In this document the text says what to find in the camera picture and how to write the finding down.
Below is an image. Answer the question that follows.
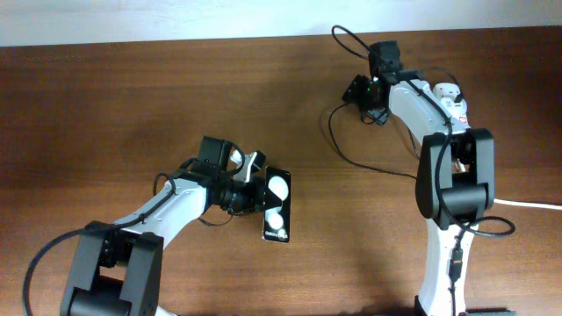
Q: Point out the black smartphone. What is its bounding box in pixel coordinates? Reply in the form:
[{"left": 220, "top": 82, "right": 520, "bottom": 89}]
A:
[{"left": 263, "top": 166, "right": 292, "bottom": 243}]

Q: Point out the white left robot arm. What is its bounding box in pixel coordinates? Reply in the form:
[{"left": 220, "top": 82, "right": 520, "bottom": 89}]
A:
[{"left": 60, "top": 136, "right": 291, "bottom": 316}]

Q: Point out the white usb charger adapter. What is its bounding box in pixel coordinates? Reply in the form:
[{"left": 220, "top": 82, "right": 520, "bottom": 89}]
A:
[{"left": 433, "top": 83, "right": 467, "bottom": 117}]

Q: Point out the black charging cable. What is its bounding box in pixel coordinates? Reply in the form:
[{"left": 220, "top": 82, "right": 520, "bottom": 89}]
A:
[{"left": 328, "top": 66, "right": 465, "bottom": 181}]

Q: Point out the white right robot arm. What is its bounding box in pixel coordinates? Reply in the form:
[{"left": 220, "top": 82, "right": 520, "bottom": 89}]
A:
[{"left": 342, "top": 41, "right": 495, "bottom": 315}]

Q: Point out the white power strip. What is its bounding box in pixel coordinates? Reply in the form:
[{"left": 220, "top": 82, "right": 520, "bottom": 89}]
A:
[{"left": 433, "top": 83, "right": 470, "bottom": 133}]

